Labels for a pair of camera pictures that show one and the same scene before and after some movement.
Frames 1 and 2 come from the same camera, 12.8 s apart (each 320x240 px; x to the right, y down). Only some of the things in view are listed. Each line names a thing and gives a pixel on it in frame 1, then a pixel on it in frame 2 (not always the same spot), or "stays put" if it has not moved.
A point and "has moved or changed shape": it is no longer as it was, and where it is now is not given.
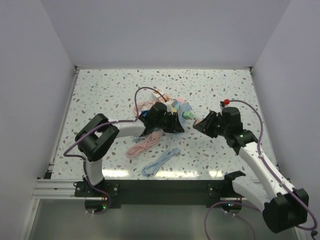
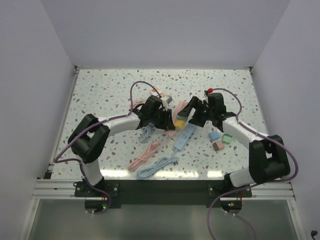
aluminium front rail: [57, 189] stays put
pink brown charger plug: [197, 121] has moved or changed shape
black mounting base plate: [155, 193] stays put
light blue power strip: [184, 107] has moved or changed shape
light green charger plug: [188, 115] has moved or changed shape
